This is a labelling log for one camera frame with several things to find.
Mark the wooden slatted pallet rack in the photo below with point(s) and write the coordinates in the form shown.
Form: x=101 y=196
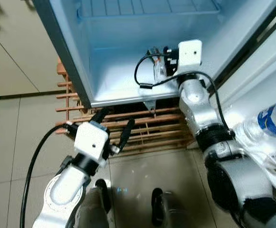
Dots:
x=152 y=124

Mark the small grey fridge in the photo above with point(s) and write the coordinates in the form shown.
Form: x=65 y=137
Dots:
x=114 y=61

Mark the white fridge door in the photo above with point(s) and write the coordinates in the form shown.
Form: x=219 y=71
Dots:
x=271 y=76

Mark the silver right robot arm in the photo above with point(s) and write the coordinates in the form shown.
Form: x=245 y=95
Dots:
x=197 y=109

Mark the clear water bottle blue label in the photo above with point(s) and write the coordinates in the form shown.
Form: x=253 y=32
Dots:
x=271 y=118

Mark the small clear labelled bottle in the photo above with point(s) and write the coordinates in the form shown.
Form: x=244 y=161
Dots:
x=159 y=69

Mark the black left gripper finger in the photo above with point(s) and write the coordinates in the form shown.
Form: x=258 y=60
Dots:
x=127 y=134
x=100 y=115

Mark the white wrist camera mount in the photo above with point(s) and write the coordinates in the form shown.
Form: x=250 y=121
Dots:
x=190 y=52
x=91 y=140

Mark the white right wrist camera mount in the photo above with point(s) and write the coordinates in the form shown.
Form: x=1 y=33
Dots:
x=190 y=52

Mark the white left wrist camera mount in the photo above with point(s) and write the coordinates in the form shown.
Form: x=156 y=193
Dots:
x=91 y=140

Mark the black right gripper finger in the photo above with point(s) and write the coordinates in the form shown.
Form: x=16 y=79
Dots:
x=156 y=51

